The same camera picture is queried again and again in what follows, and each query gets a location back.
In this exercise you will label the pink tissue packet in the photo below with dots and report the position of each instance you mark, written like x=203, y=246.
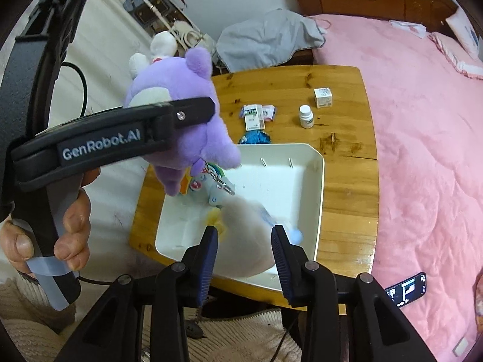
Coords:
x=269, y=112

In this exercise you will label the grey cloth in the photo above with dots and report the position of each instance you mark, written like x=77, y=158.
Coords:
x=267, y=41

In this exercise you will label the white plastic tray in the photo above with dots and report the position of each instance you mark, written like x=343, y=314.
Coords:
x=287, y=179

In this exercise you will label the small white box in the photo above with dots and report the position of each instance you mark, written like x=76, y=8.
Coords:
x=323, y=97

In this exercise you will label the dark blue bag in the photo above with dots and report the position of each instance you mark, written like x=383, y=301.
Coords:
x=147, y=18

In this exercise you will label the purple plush toy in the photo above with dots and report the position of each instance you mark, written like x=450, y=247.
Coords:
x=200, y=135

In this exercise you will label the white floral curtain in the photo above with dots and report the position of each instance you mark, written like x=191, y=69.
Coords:
x=100, y=222

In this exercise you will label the yellow chick plush toy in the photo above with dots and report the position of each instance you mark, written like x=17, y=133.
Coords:
x=213, y=218

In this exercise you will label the black smartphone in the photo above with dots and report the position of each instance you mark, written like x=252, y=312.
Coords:
x=408, y=290

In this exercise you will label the blue patterned pouch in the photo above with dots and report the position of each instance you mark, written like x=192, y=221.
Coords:
x=255, y=137

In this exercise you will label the white pink pillow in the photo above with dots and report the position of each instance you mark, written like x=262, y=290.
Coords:
x=464, y=31

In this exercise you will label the blue pony plush toy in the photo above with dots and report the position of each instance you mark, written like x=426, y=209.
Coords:
x=210, y=186

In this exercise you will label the green white medicine box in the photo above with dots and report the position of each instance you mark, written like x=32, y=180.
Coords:
x=253, y=117

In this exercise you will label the pink frilled pillow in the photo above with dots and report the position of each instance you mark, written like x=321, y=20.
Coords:
x=457, y=56

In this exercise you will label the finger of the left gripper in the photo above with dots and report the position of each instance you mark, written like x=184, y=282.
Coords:
x=193, y=111

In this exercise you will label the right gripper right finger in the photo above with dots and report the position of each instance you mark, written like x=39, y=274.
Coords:
x=284, y=260

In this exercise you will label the white bear plush toy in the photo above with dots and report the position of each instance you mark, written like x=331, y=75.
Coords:
x=245, y=246

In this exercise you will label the wooden table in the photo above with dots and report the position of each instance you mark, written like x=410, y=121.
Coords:
x=343, y=134

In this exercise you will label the white pill bottle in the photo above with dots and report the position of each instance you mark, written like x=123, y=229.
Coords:
x=306, y=116

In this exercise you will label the white handbag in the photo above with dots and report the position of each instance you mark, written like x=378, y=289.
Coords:
x=190, y=37

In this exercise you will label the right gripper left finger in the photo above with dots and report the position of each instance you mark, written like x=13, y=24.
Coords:
x=205, y=261

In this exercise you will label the beige sweater forearm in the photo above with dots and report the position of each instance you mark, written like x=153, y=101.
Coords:
x=38, y=330

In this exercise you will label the pink bed blanket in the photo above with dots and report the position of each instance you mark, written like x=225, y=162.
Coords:
x=428, y=125

